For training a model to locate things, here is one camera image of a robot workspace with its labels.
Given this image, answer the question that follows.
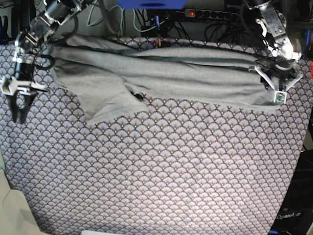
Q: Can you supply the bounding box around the grey T-shirt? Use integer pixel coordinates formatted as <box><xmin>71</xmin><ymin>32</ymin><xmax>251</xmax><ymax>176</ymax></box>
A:
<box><xmin>51</xmin><ymin>35</ymin><xmax>280</xmax><ymax>125</ymax></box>

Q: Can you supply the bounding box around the blue clamp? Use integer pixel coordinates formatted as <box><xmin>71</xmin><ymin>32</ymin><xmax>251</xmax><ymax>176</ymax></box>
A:
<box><xmin>0</xmin><ymin>15</ymin><xmax>15</xmax><ymax>45</ymax></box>
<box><xmin>302</xmin><ymin>29</ymin><xmax>313</xmax><ymax>56</ymax></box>

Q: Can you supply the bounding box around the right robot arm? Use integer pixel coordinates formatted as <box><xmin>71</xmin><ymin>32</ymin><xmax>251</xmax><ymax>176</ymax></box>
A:
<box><xmin>0</xmin><ymin>0</ymin><xmax>91</xmax><ymax>124</ymax></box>

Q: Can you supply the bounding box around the orange-tipped table clamp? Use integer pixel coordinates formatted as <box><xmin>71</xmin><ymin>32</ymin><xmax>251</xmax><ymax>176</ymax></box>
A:
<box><xmin>155</xmin><ymin>15</ymin><xmax>163</xmax><ymax>47</ymax></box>

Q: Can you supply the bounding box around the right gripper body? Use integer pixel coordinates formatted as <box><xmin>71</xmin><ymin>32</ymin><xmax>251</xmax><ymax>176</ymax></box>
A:
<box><xmin>0</xmin><ymin>77</ymin><xmax>47</xmax><ymax>96</ymax></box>

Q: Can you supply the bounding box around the beige chair at corner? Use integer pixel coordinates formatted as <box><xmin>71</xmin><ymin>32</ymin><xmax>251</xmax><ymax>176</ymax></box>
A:
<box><xmin>0</xmin><ymin>157</ymin><xmax>44</xmax><ymax>235</ymax></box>

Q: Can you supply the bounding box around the blue clamp at left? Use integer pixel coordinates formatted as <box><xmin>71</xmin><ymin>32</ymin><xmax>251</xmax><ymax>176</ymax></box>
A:
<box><xmin>0</xmin><ymin>15</ymin><xmax>15</xmax><ymax>45</ymax></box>

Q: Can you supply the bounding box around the fan-patterned tablecloth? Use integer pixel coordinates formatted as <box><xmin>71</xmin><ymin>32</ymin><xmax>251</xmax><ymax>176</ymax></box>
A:
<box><xmin>0</xmin><ymin>37</ymin><xmax>313</xmax><ymax>235</ymax></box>

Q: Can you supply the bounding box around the blue clamp at right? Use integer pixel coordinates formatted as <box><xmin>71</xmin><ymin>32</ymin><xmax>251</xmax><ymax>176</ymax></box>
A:
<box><xmin>302</xmin><ymin>29</ymin><xmax>313</xmax><ymax>56</ymax></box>

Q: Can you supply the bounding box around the black OpenArm box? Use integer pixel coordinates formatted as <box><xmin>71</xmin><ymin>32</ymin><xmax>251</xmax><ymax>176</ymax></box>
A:
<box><xmin>269</xmin><ymin>150</ymin><xmax>313</xmax><ymax>235</ymax></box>

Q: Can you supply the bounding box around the black power strip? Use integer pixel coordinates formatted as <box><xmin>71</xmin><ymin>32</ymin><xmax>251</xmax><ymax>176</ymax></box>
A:
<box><xmin>184</xmin><ymin>9</ymin><xmax>239</xmax><ymax>21</ymax></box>

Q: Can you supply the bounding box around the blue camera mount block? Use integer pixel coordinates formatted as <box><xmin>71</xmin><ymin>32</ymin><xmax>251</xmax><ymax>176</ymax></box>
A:
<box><xmin>118</xmin><ymin>0</ymin><xmax>186</xmax><ymax>9</ymax></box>

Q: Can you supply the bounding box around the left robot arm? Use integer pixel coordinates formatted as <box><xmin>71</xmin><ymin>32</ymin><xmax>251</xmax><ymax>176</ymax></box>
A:
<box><xmin>239</xmin><ymin>0</ymin><xmax>303</xmax><ymax>104</ymax></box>

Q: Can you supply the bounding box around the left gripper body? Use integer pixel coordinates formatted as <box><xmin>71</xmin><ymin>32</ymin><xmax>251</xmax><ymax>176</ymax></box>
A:
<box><xmin>249</xmin><ymin>61</ymin><xmax>303</xmax><ymax>104</ymax></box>

